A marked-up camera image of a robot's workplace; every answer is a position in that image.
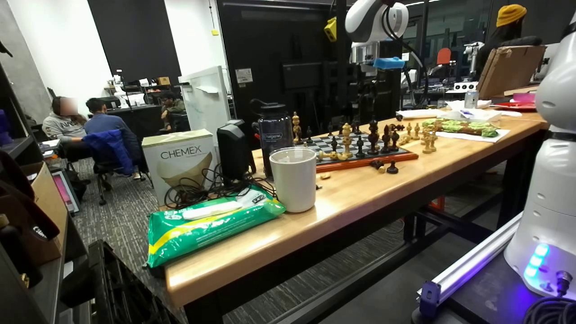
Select tall dark chess piece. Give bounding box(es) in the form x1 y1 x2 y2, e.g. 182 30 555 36
367 117 380 156

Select tall light chess piece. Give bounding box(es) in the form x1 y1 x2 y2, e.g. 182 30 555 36
292 111 303 145
342 122 354 158

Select chess board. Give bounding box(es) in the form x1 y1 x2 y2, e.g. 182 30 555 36
295 132 419 174

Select white board panel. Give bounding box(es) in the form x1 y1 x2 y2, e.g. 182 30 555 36
178 66 233 134

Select green leafy toy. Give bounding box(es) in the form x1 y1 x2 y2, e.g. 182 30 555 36
421 117 500 138

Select white robot machine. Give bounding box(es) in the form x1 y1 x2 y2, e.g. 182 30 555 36
463 41 485 76

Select dark water bottle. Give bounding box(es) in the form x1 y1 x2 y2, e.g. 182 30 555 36
249 99 294 179

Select white mug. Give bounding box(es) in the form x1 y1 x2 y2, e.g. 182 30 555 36
269 147 317 213

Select white paper sheet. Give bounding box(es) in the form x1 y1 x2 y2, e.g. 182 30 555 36
435 128 512 144

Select person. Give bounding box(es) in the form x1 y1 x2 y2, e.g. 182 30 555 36
41 95 93 163
84 97 141 181
160 92 187 132
474 4 544 78

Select red plate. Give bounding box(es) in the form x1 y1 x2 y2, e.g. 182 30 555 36
492 101 537 112

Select black speaker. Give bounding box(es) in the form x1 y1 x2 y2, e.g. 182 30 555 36
216 119 257 185

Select white coffee filter box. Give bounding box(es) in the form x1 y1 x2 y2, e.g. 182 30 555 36
141 129 217 206

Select green wipes packet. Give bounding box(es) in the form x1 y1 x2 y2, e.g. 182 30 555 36
147 186 287 269

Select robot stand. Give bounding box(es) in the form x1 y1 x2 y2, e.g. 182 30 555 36
411 211 576 324

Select black desk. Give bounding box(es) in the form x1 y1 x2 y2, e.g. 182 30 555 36
103 103 163 138

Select blue jacket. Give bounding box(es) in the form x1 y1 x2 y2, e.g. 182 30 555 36
82 129 136 176

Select office chair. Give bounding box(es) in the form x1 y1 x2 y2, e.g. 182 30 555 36
67 130 154 206

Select pink framed panel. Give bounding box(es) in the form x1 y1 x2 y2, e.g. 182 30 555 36
51 169 82 215

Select black crate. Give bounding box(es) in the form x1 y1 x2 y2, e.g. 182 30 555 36
87 239 181 324

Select cardboard box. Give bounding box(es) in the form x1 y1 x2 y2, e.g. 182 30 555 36
20 161 69 267

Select dark shelf unit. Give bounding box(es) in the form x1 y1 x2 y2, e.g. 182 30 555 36
0 40 90 324

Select tangle of black cables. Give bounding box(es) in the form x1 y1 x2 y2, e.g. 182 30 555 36
164 166 276 210

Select coil of black cable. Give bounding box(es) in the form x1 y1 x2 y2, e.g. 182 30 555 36
522 296 576 324

